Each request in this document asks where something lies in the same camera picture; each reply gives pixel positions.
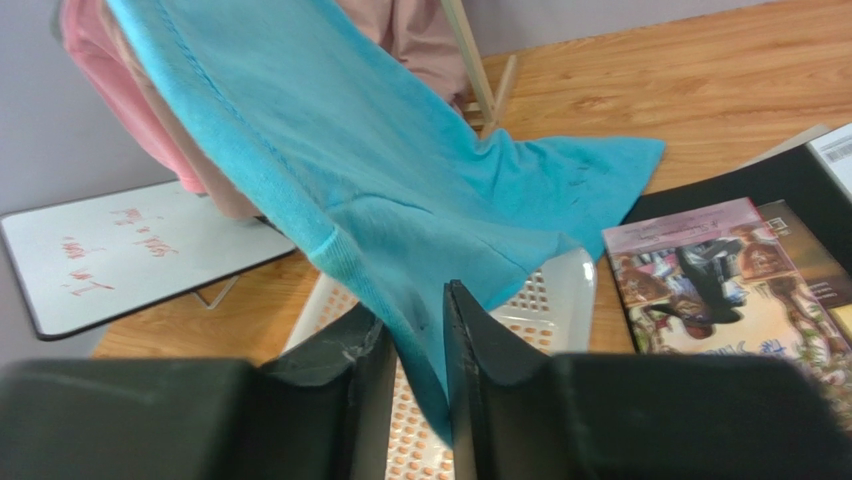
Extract mauve t shirt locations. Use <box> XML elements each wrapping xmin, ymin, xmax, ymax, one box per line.
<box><xmin>96</xmin><ymin>1</ymin><xmax>468</xmax><ymax>219</ymax></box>

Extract black book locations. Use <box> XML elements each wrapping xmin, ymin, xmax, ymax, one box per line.
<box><xmin>622</xmin><ymin>142</ymin><xmax>852</xmax><ymax>347</ymax></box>

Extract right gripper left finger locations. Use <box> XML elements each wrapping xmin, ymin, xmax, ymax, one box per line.
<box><xmin>1</xmin><ymin>306</ymin><xmax>396</xmax><ymax>479</ymax></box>

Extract pink t shirt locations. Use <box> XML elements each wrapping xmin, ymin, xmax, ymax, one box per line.
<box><xmin>53</xmin><ymin>1</ymin><xmax>205</xmax><ymax>194</ymax></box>

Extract illustrated book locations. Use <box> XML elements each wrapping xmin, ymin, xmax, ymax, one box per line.
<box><xmin>603</xmin><ymin>198</ymin><xmax>851</xmax><ymax>428</ymax></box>

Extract white box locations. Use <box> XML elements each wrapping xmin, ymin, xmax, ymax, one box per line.
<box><xmin>739</xmin><ymin>123</ymin><xmax>851</xmax><ymax>200</ymax></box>

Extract wooden clothes rack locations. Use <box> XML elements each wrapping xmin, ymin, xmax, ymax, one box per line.
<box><xmin>440</xmin><ymin>0</ymin><xmax>519</xmax><ymax>138</ymax></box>

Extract white whiteboard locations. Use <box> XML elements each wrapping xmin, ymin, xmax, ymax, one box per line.
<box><xmin>1</xmin><ymin>181</ymin><xmax>295</xmax><ymax>340</ymax></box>

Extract teal t shirt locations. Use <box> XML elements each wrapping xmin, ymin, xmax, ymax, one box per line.
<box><xmin>110</xmin><ymin>1</ymin><xmax>665</xmax><ymax>442</ymax></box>

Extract white plastic basket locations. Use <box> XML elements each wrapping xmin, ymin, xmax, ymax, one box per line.
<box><xmin>284</xmin><ymin>249</ymin><xmax>597</xmax><ymax>479</ymax></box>

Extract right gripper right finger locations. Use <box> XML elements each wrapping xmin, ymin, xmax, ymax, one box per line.
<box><xmin>444</xmin><ymin>281</ymin><xmax>851</xmax><ymax>479</ymax></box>

